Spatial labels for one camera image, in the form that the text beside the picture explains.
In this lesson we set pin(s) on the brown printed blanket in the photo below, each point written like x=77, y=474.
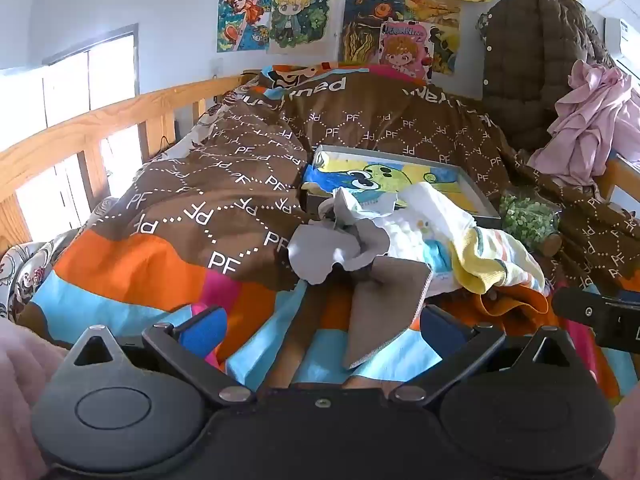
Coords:
x=350, y=120

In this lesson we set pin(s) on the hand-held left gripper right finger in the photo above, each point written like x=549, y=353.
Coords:
x=442, y=332

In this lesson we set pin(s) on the white air conditioner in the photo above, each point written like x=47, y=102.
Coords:
x=625, y=35

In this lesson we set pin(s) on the wooden bed rail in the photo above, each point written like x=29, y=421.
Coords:
x=75, y=130
x=620, y=175

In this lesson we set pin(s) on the white blue-print gauze towel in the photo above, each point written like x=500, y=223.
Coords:
x=425, y=230

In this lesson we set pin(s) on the pink garment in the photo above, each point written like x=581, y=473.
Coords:
x=590, y=120

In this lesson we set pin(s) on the taupe cloth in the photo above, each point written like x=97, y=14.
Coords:
x=380, y=310

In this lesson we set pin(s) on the yellow striped cloth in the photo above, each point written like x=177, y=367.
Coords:
x=480, y=265

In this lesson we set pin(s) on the group of cartoon wall drawings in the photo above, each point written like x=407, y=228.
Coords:
x=295, y=10

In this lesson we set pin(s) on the window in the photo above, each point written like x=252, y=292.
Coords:
x=65, y=90

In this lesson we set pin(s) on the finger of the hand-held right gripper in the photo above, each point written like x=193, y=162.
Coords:
x=595, y=317

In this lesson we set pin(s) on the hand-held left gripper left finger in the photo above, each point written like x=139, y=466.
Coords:
x=202, y=332

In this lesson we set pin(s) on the grey tray with cartoon lining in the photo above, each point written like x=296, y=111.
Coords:
x=350, y=170

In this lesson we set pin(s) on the brown puffer jacket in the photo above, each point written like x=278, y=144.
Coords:
x=530, y=60

